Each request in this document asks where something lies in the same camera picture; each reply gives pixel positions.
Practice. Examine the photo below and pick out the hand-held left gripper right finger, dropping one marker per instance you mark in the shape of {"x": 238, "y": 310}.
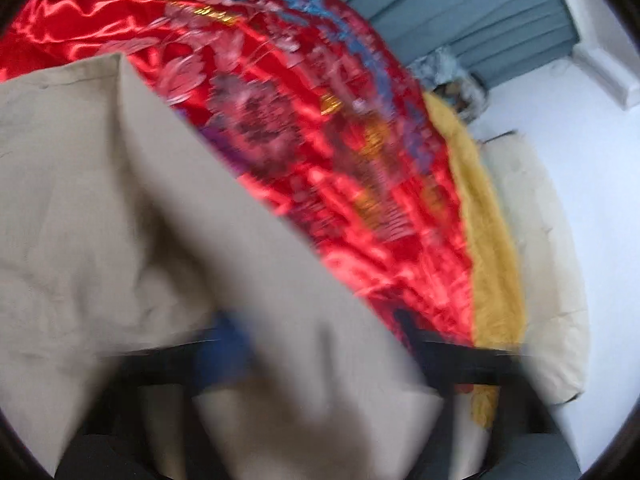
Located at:
{"x": 465, "y": 365}

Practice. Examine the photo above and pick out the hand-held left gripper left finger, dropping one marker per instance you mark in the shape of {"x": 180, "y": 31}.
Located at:
{"x": 226, "y": 347}

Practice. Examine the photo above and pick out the beige pants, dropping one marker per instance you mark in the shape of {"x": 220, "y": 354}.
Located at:
{"x": 125, "y": 200}

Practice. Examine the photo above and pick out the cream padded headboard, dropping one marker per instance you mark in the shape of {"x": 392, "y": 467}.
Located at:
{"x": 545, "y": 270}

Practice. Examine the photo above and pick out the red floral satin blanket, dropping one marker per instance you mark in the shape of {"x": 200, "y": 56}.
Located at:
{"x": 300, "y": 110}

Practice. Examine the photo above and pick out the pile of grey patterned clothes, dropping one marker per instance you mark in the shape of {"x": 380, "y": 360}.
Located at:
{"x": 450, "y": 77}

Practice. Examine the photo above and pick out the grey-blue curtain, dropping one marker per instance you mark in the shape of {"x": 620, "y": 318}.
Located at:
{"x": 450, "y": 5}

